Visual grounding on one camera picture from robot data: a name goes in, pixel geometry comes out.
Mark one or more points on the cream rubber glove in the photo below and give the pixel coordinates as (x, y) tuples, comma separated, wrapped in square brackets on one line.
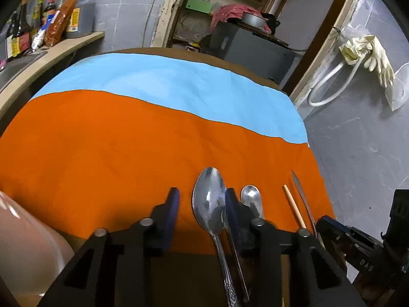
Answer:
[(382, 60), (351, 49)]

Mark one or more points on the translucent plastic cover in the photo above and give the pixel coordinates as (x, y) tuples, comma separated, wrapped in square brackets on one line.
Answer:
[(397, 89)]

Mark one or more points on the dark grey cabinet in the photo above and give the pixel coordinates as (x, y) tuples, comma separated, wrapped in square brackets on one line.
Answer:
[(249, 51)]

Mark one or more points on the clear bottle yellow cap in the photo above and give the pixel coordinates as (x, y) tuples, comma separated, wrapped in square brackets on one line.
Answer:
[(62, 1)]

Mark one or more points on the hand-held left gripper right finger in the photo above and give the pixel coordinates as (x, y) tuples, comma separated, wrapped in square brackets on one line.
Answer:
[(231, 203)]

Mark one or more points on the blue and white packet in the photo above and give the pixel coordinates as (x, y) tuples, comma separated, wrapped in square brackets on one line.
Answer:
[(40, 36)]

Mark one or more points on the metal table knife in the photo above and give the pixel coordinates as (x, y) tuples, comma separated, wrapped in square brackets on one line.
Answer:
[(302, 195)]

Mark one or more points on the steel sink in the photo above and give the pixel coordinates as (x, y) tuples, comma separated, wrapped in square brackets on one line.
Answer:
[(16, 67)]

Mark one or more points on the large dark sauce jug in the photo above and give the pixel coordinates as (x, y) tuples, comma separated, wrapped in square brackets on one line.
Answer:
[(83, 12)]

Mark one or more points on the large metal spoon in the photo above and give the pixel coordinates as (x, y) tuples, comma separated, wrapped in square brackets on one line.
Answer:
[(207, 198)]

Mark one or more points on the beige kitchen counter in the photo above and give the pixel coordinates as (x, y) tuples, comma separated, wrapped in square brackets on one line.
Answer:
[(67, 46)]

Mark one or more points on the red chili powder packet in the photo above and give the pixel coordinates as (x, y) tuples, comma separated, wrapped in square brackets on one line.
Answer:
[(60, 22)]

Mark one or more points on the pink cloth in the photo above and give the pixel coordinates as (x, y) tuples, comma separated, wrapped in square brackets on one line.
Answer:
[(228, 12)]

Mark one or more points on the small metal spoon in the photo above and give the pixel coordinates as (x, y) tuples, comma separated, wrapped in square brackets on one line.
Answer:
[(252, 198)]

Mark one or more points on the green box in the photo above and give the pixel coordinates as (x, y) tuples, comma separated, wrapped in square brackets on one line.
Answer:
[(198, 5)]

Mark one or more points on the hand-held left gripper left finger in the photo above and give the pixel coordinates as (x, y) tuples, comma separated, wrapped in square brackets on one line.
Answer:
[(173, 200)]

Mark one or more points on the wooden door frame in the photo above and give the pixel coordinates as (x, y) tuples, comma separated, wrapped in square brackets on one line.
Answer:
[(322, 57)]

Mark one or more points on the tall brown sauce bottle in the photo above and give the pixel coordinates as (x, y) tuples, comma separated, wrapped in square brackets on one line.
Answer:
[(21, 28)]

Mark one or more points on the dark bottle yellow cap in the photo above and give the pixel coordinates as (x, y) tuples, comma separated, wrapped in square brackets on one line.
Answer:
[(38, 9)]

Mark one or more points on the white plastic utensil holder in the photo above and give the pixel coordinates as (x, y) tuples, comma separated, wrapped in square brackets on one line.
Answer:
[(25, 246)]

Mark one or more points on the wooden chopstick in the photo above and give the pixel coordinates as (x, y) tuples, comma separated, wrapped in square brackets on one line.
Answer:
[(292, 203)]

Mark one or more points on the dark sauce bottle red cap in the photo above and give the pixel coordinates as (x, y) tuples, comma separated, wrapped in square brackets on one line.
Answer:
[(49, 6)]

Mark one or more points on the metal pot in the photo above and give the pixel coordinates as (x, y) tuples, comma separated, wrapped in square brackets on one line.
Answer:
[(254, 19)]

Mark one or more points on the orange and blue cloth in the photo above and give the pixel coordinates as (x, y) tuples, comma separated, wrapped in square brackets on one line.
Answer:
[(127, 140)]

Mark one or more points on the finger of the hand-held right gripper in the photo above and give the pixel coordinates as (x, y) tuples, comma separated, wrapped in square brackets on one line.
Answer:
[(335, 232)]

